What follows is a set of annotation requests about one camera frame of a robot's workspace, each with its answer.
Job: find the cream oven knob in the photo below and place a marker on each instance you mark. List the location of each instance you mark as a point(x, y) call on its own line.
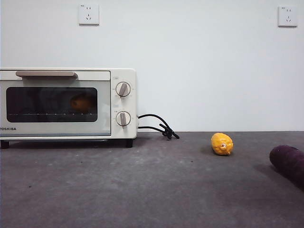
point(123, 89)
point(123, 118)

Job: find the brown potato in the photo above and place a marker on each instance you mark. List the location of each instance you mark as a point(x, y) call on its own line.
point(80, 103)

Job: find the purple sweet potato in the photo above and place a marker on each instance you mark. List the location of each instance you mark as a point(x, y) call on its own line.
point(288, 161)

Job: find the glass oven door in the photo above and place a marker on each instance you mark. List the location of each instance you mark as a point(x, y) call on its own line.
point(104, 107)

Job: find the black oven foot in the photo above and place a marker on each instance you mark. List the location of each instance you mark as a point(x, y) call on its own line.
point(4, 144)
point(129, 143)

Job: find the cream Toshiba toaster oven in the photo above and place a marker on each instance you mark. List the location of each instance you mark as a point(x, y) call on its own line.
point(123, 104)

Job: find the white wall socket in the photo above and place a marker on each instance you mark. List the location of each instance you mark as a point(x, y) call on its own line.
point(89, 14)
point(287, 16)

